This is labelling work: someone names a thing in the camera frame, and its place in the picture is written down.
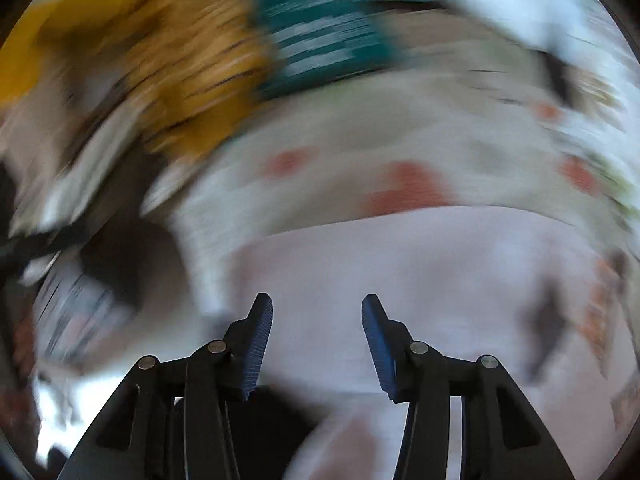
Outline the teal striped garment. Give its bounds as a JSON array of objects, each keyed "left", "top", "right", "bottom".
[{"left": 185, "top": 0, "right": 451, "bottom": 101}]

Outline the white printed cloth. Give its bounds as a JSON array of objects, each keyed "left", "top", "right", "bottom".
[{"left": 360, "top": 0, "right": 640, "bottom": 241}]

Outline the yellow striped garment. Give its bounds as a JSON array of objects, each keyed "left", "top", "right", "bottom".
[{"left": 0, "top": 0, "right": 273, "bottom": 161}]

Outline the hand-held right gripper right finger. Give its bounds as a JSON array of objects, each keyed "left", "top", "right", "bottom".
[{"left": 361, "top": 294, "right": 576, "bottom": 480}]

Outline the cream garment with red print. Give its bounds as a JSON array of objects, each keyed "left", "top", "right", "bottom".
[{"left": 145, "top": 10, "right": 626, "bottom": 311}]

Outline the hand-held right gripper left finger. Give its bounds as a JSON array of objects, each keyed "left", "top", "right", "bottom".
[{"left": 57, "top": 293, "right": 274, "bottom": 480}]

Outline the pale pink cloth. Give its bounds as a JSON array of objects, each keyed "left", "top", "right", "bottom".
[{"left": 200, "top": 205, "right": 626, "bottom": 480}]

